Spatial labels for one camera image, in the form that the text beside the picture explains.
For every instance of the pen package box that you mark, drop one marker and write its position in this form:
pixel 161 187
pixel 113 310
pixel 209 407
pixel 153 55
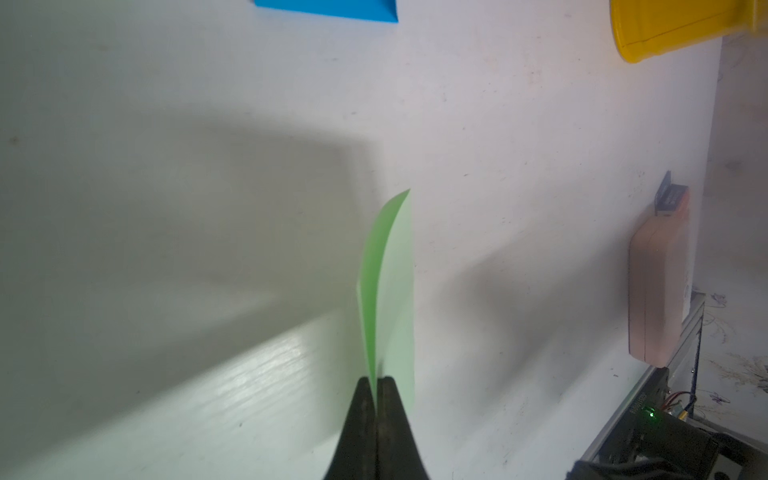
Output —
pixel 671 199

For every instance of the yellow metal pencil bucket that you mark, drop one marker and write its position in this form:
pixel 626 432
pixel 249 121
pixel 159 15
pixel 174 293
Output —
pixel 644 28

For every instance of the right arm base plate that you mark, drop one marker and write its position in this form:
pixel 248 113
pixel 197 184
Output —
pixel 669 447

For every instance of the blue square paper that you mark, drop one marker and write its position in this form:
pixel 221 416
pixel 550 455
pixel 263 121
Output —
pixel 372 10

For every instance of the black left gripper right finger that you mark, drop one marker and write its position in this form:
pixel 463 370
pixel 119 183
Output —
pixel 397 453

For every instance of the green paper sheet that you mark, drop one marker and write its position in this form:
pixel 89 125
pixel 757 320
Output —
pixel 385 298

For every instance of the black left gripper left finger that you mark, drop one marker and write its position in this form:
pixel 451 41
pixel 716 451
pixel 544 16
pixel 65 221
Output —
pixel 355 456

